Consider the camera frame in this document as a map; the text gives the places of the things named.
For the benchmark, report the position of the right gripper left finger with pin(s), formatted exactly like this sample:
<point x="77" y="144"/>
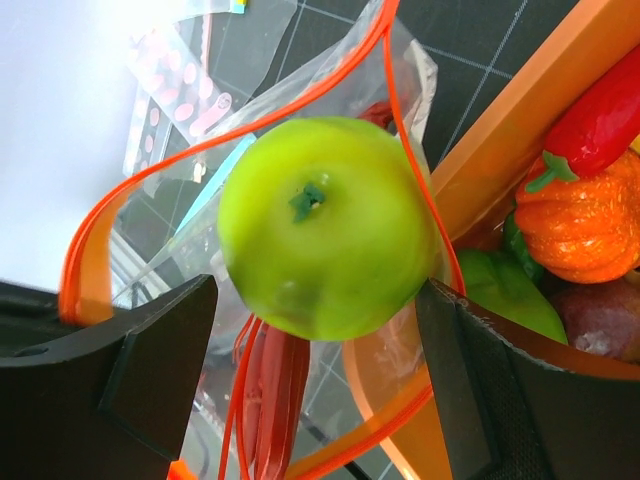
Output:
<point x="110" y="401"/>

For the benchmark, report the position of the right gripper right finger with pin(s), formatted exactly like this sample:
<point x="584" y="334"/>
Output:
<point x="514" y="404"/>

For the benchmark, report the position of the red toy lobster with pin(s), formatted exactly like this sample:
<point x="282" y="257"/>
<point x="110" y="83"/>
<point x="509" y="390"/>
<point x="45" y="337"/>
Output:
<point x="275" y="364"/>

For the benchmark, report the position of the green toy apple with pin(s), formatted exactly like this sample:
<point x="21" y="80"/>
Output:
<point x="324" y="230"/>

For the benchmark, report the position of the orange zip clear bag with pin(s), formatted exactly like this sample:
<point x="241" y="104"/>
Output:
<point x="376" y="61"/>

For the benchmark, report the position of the red toy chili pepper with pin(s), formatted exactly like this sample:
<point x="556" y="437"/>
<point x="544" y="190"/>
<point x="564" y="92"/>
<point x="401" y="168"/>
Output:
<point x="596" y="130"/>

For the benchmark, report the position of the blue zip clear bag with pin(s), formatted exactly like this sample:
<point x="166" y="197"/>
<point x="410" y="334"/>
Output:
<point x="214" y="166"/>

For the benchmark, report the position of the pink dotted zip bag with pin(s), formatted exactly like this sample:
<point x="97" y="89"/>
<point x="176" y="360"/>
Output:
<point x="174" y="93"/>

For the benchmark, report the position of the green toy bell pepper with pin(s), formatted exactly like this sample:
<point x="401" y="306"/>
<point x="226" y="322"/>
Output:
<point x="505" y="282"/>

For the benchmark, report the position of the dark purple toy mangosteen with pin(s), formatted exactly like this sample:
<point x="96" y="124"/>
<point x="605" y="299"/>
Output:
<point x="601" y="319"/>

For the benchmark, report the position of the orange toy pumpkin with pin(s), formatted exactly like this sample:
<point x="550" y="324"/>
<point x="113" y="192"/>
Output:
<point x="585" y="231"/>

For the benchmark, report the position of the black grid mat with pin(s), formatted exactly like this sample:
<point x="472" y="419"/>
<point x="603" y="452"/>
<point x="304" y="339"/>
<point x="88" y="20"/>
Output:
<point x="478" y="46"/>

